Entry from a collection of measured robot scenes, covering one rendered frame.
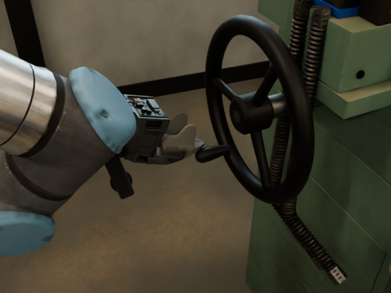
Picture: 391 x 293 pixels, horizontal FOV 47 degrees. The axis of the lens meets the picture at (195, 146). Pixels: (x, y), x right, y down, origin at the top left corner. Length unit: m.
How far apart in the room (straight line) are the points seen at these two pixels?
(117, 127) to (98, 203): 1.28
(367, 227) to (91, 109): 0.56
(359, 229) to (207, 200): 0.92
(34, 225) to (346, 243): 0.59
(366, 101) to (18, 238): 0.47
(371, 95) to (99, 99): 0.38
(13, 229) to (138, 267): 1.01
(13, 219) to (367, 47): 0.48
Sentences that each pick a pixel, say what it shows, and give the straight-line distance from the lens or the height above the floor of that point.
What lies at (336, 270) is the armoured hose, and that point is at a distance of 0.80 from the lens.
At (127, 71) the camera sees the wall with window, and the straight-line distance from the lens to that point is 2.18.
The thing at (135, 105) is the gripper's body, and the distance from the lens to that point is 0.69.
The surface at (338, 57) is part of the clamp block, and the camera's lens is 0.63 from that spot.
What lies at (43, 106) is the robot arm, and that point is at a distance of 0.43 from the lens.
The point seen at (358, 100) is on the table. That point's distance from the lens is 0.65.
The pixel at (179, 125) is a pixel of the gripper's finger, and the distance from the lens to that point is 0.75.
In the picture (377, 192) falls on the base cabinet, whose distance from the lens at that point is 0.79.
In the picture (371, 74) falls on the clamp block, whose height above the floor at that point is 0.89.
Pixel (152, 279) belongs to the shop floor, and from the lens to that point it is 1.47.
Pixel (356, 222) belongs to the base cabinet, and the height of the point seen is 0.59.
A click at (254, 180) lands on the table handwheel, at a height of 0.70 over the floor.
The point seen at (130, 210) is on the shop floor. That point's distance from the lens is 1.67.
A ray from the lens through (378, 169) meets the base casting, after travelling 0.77.
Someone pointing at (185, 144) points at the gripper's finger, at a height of 0.74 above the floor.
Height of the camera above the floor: 1.19
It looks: 38 degrees down
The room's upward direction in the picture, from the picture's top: straight up
